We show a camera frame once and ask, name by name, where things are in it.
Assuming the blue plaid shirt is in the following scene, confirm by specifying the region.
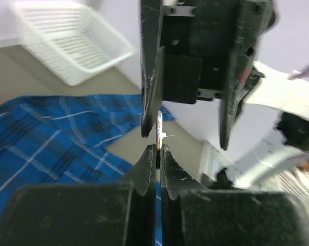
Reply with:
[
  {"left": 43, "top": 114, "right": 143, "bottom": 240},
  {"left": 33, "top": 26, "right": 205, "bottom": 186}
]
[{"left": 0, "top": 94, "right": 176, "bottom": 246}]

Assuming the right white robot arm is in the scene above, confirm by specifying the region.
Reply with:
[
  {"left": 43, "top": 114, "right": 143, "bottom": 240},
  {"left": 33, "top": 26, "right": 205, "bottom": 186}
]
[{"left": 139, "top": 1, "right": 309, "bottom": 189}]

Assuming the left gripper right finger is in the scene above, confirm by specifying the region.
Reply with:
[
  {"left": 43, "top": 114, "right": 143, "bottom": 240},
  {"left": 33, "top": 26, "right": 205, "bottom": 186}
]
[{"left": 160, "top": 145, "right": 309, "bottom": 245}]

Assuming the round brooch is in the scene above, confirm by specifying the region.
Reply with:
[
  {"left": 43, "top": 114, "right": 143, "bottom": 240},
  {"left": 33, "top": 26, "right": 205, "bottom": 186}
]
[{"left": 156, "top": 111, "right": 175, "bottom": 151}]

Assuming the white plastic basket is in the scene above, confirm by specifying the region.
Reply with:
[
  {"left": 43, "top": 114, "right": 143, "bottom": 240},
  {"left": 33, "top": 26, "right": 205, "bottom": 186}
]
[{"left": 12, "top": 1, "right": 135, "bottom": 86}]

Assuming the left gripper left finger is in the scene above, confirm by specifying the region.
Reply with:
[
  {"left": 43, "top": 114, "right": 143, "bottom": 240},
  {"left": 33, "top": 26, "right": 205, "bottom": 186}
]
[{"left": 0, "top": 145, "right": 157, "bottom": 245}]

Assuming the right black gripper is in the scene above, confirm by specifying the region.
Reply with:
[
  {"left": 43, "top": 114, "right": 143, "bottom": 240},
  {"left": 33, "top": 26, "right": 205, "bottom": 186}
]
[{"left": 139, "top": 1, "right": 273, "bottom": 150}]

